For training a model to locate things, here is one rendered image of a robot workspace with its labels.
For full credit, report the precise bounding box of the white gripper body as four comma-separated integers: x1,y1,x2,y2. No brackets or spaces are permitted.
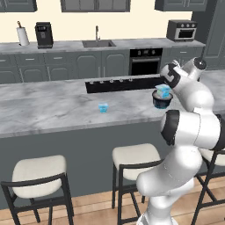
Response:
159,63,177,85

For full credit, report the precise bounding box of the teal yogurt container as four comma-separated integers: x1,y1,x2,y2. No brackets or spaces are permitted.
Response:
156,83,172,99

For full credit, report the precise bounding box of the black large yogurt container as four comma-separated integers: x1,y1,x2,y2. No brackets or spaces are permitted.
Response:
151,89,174,110

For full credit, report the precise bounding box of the small blue yogurt container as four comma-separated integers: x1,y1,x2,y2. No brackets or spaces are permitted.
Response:
98,102,110,114

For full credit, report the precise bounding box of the grey base cupboard run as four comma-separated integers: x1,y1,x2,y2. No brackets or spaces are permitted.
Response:
162,46,207,70
0,49,131,85

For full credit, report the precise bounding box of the black built-in oven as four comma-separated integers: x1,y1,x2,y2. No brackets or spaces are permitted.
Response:
128,47,163,76

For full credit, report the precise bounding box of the grey toaster oven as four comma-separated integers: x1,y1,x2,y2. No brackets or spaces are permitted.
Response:
165,19,199,43

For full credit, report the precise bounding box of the black hob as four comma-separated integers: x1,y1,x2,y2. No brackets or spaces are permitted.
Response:
84,76,166,95

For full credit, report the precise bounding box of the grey tall cupboard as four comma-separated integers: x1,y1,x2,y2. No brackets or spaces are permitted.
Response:
191,0,225,71

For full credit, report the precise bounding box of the grey sink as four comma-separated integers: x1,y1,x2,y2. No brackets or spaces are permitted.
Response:
81,39,117,49

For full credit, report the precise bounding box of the silver tap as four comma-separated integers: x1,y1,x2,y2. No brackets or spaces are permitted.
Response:
94,25,101,42

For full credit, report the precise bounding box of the black stool with cream seat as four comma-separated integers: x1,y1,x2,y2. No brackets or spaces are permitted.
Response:
0,154,75,225
111,142,165,225
190,147,225,225

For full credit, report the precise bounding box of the dark grey kitchen island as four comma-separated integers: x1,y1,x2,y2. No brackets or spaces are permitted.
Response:
0,116,225,211

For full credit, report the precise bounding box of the black coffee machine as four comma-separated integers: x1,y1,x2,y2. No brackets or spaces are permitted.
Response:
34,21,54,50

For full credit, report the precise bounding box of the white paper towel roll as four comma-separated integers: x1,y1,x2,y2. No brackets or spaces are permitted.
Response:
16,20,31,47

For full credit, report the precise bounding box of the grey wall cupboard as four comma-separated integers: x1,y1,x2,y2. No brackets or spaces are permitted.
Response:
154,0,209,12
0,0,38,13
60,0,132,13

